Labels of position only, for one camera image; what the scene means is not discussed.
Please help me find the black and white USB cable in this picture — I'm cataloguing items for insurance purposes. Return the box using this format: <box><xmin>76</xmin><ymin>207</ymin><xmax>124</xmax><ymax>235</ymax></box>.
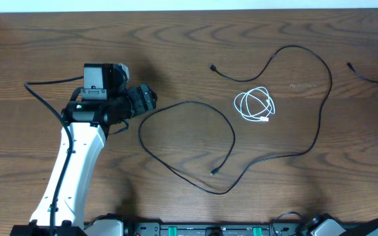
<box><xmin>233</xmin><ymin>86</ymin><xmax>276</xmax><ymax>123</ymax></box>

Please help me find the short black cable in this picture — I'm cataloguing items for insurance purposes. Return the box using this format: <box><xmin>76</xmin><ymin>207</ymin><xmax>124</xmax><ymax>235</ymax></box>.
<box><xmin>346</xmin><ymin>61</ymin><xmax>378</xmax><ymax>84</ymax></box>

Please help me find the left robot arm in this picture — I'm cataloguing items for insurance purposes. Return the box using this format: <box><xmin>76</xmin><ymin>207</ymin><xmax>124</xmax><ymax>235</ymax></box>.
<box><xmin>11</xmin><ymin>63</ymin><xmax>157</xmax><ymax>235</ymax></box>

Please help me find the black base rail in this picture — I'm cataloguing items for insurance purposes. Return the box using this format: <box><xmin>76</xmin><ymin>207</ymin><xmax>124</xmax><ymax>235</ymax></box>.
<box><xmin>84</xmin><ymin>212</ymin><xmax>347</xmax><ymax>236</ymax></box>

